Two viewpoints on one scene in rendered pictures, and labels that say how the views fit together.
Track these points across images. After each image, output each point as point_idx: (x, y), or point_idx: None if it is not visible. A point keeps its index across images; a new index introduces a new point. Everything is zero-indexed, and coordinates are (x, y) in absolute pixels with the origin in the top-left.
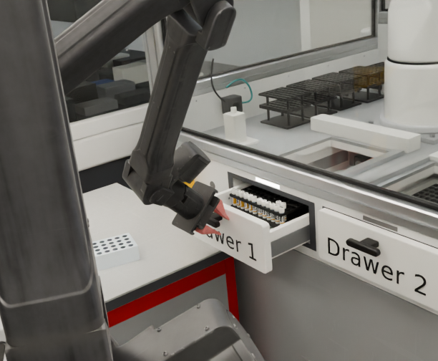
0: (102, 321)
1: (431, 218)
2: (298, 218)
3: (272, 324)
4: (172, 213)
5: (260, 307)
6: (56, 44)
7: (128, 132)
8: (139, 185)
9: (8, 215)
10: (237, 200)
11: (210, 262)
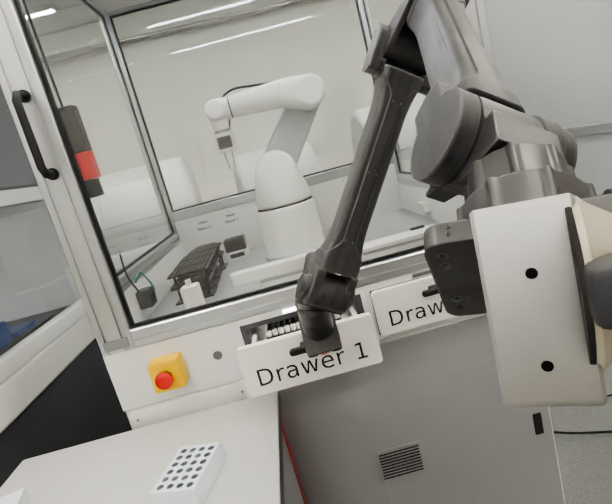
0: None
1: None
2: (355, 313)
3: (331, 449)
4: (163, 423)
5: (313, 444)
6: (463, 35)
7: None
8: (341, 288)
9: None
10: None
11: (280, 416)
